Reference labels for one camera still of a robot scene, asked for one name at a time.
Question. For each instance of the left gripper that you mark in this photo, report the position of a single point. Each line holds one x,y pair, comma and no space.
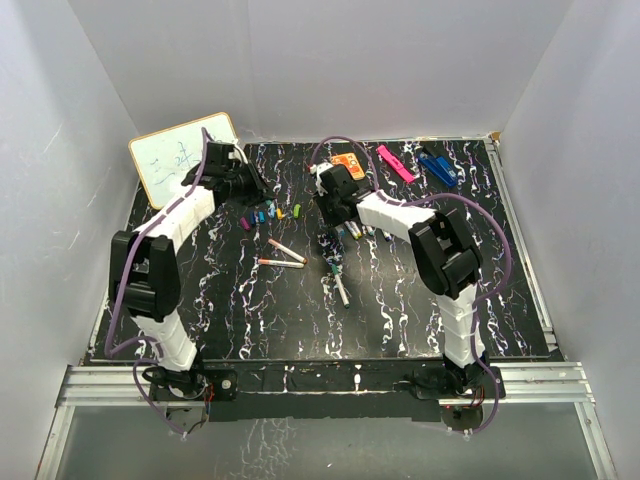
261,192

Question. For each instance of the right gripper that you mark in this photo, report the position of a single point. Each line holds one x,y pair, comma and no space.
331,221

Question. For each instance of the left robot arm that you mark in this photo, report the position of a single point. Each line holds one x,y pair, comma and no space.
144,277

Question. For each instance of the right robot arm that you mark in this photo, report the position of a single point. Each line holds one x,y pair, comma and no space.
445,253

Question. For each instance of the tan cap marker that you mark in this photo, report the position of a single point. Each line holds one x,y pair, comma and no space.
288,251

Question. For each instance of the salmon cap marker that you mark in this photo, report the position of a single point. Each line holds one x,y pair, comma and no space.
281,263

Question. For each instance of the yellow framed whiteboard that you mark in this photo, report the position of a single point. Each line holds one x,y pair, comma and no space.
163,158

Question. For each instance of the blue stapler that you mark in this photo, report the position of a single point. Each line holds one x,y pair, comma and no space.
438,166

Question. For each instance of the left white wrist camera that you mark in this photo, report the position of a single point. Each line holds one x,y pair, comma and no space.
235,153

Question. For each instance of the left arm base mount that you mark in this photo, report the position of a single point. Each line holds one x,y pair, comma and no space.
198,384

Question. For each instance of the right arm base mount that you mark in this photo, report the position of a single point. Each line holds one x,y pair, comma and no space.
436,382

